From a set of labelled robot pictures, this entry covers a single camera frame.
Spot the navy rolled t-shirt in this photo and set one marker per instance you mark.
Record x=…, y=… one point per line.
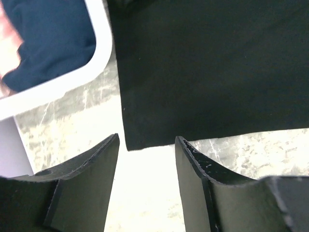
x=57, y=36

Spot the black daisy t-shirt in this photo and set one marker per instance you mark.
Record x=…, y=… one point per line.
x=205, y=69

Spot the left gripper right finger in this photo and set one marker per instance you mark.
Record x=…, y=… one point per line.
x=217, y=199

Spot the white plastic basket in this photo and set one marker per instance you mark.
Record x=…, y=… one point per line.
x=57, y=87

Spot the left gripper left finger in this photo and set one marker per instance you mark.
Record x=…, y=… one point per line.
x=70, y=197

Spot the pink rolled t-shirt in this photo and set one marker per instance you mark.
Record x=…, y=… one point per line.
x=9, y=44

